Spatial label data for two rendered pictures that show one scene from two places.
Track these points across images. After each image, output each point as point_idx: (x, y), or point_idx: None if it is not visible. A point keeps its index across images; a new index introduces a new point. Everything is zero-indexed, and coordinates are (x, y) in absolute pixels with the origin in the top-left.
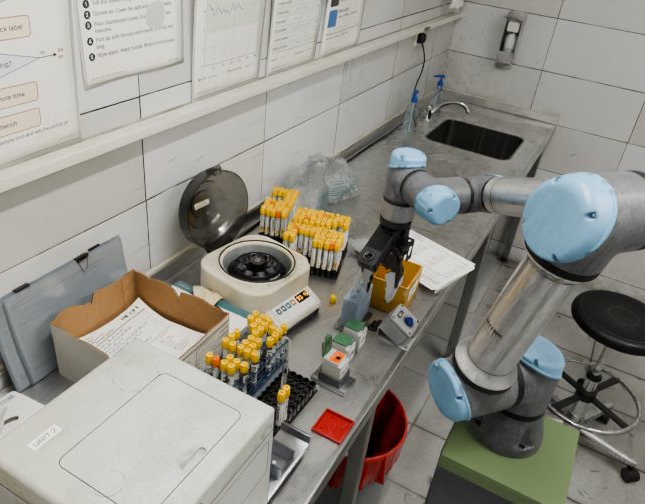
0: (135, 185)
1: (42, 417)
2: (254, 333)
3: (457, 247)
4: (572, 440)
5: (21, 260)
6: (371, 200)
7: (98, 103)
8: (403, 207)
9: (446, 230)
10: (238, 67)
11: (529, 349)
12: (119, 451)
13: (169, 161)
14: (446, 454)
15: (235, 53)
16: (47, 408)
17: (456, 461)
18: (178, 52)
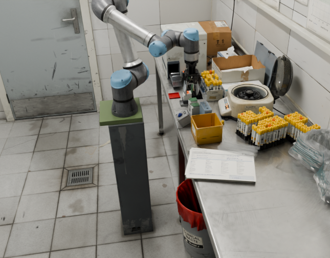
0: (285, 45)
1: (197, 24)
2: (211, 78)
3: (210, 191)
4: (101, 117)
5: (264, 36)
6: (307, 199)
7: (284, 2)
8: (192, 60)
9: (231, 202)
10: (326, 29)
11: (122, 71)
12: (180, 26)
13: (294, 48)
14: (137, 97)
15: (325, 19)
16: (199, 25)
17: (133, 98)
18: (306, 0)
